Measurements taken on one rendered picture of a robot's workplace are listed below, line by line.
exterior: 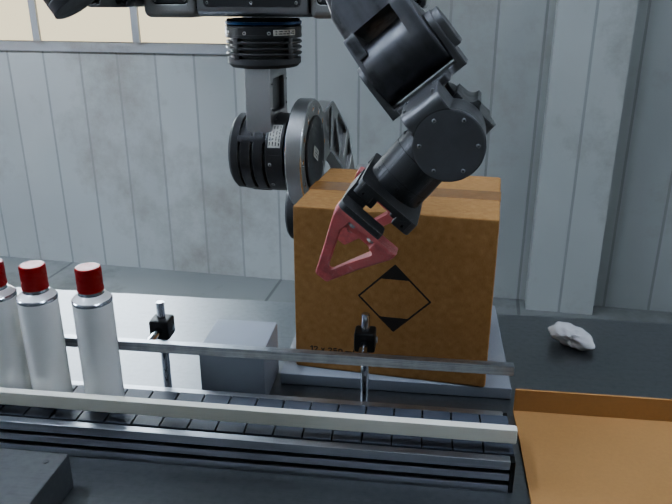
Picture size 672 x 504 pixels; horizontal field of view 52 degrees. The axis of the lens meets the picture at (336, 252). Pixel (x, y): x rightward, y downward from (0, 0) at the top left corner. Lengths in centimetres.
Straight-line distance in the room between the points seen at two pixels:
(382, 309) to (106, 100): 283
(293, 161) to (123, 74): 250
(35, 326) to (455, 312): 58
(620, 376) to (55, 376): 86
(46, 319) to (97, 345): 8
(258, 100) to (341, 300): 41
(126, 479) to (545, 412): 60
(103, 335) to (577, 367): 75
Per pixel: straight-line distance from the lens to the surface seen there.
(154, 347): 100
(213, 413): 93
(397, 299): 104
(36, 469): 94
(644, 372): 126
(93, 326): 95
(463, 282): 102
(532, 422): 107
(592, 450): 103
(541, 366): 122
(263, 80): 125
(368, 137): 329
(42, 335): 99
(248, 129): 127
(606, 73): 313
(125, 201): 381
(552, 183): 320
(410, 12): 61
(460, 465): 91
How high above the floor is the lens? 142
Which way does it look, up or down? 21 degrees down
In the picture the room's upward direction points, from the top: straight up
